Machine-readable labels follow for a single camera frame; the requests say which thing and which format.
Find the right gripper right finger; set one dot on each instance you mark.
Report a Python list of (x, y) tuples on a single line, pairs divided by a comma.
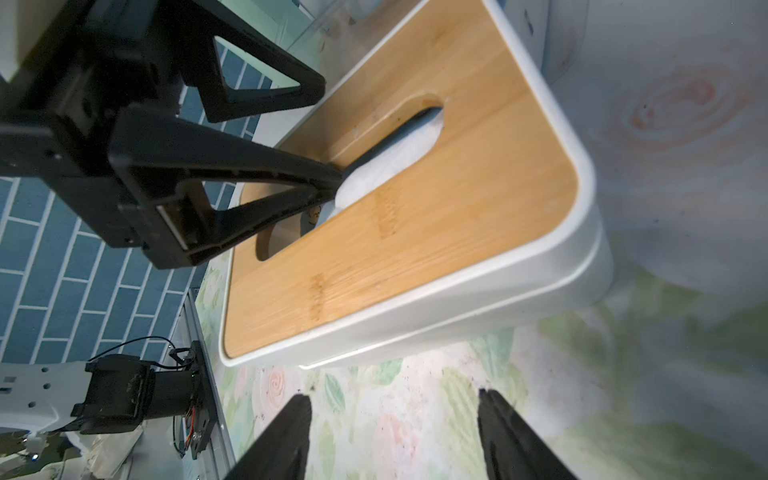
[(511, 448)]

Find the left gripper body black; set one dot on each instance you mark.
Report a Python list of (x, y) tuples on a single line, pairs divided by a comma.
[(67, 70)]

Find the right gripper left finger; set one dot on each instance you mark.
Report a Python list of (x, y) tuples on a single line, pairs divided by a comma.
[(281, 451)]

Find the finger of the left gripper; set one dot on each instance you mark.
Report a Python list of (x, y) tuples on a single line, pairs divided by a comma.
[(190, 192), (237, 71)]

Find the white plastic box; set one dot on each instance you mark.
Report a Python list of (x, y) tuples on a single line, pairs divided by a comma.
[(573, 274)]

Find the white box with bamboo lid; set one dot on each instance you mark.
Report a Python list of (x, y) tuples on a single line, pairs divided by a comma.
[(506, 179)]

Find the clear plastic tissue box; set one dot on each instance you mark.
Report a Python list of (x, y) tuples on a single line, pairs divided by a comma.
[(341, 33)]

